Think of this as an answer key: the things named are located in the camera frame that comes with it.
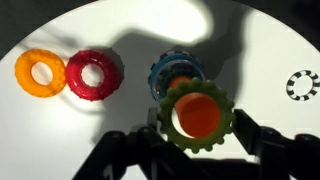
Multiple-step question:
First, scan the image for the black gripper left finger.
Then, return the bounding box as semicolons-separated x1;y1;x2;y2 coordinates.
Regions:
146;106;162;135

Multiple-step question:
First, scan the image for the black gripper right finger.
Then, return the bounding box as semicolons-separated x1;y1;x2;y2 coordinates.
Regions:
232;108;265;158

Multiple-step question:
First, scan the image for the green knobbly toy ring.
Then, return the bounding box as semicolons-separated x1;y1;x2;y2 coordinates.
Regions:
157;76;236;155

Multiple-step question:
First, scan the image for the orange-pole ring toss stacker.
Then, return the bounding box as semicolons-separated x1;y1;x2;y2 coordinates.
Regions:
147;50;222;140

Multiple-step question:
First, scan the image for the red ribbed toy ring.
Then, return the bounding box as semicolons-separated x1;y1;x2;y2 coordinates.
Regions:
65;49;125;102

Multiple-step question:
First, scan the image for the orange-yellow bumpy toy ring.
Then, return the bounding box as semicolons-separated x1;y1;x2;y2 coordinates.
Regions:
14;48;67;99

